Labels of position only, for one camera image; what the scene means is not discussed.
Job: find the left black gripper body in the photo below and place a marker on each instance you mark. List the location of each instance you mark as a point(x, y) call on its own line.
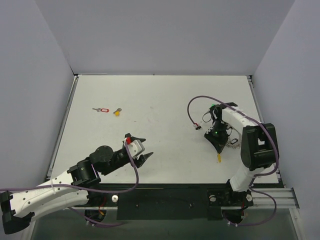
point(125, 150)

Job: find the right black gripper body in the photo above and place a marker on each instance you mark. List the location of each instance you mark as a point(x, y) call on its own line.
point(216, 137)

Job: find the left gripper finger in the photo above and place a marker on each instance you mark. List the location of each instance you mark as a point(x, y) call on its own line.
point(128, 138)
point(143, 158)

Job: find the yellow tag key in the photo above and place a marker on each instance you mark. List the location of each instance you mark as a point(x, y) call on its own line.
point(219, 158)

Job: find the silver spiked keyring disc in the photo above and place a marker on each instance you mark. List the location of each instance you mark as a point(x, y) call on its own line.
point(234, 143)

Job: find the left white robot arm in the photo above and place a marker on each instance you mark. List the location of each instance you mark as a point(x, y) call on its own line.
point(76, 186)

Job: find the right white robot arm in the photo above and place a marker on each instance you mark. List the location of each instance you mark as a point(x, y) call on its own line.
point(258, 150)

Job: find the yellow capped key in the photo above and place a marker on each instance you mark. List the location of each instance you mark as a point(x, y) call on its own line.
point(117, 112)

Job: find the red tag key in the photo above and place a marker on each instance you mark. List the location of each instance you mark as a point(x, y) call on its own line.
point(102, 110)

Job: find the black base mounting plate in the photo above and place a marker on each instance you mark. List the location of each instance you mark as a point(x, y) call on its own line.
point(187, 201)

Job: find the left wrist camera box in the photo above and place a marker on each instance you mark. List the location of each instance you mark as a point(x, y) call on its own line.
point(135, 148)

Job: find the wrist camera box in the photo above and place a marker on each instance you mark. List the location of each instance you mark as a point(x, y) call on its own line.
point(198, 126)
point(135, 148)

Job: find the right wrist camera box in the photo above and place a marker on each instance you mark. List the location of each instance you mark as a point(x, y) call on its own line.
point(198, 126)

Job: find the aluminium frame rail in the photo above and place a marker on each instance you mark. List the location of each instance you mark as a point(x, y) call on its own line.
point(282, 198)

